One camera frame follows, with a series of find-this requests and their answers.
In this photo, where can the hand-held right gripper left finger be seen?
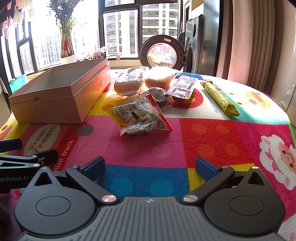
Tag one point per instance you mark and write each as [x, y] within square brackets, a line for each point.
[93, 168]

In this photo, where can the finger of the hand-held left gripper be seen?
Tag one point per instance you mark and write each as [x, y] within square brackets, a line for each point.
[11, 145]
[46, 155]

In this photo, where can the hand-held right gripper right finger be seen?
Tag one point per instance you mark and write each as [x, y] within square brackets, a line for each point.
[204, 168]

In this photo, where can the pink cardboard box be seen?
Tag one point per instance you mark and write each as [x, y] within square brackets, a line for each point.
[46, 109]

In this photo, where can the clear candy packet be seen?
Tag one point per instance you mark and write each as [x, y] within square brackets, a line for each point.
[138, 115]

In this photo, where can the yellow snack bar packet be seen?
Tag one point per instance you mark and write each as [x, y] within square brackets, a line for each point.
[219, 98]

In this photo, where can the pink snack packet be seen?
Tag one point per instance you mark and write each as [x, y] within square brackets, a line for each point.
[182, 87]

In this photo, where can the jelly cup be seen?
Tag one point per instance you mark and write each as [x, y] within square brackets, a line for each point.
[158, 95]

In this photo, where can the dark label bread packet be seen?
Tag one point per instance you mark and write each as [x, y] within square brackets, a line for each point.
[128, 87]

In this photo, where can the clear bread packet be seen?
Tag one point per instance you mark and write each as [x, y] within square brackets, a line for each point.
[159, 80]

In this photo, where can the colourful printed play mat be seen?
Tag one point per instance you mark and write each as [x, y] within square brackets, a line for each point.
[161, 143]

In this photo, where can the teal box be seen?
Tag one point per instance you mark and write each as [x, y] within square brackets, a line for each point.
[19, 81]

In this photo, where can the tall green potted plant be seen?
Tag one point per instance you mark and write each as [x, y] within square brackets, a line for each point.
[67, 46]

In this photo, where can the pink flower potted plant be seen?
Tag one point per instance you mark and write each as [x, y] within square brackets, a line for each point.
[99, 52]

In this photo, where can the round washing machine door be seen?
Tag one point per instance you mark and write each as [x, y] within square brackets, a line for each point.
[161, 54]

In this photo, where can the grey washing machine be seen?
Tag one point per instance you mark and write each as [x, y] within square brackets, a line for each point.
[195, 46]

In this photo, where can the hanging clothes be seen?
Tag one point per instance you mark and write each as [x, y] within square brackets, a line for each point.
[16, 16]

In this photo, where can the pink curtain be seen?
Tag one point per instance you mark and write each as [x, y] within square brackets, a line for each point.
[254, 46]

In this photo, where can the tall silver appliance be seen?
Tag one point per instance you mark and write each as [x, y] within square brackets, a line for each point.
[212, 34]

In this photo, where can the black window frame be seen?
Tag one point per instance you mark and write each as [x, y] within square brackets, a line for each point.
[100, 27]

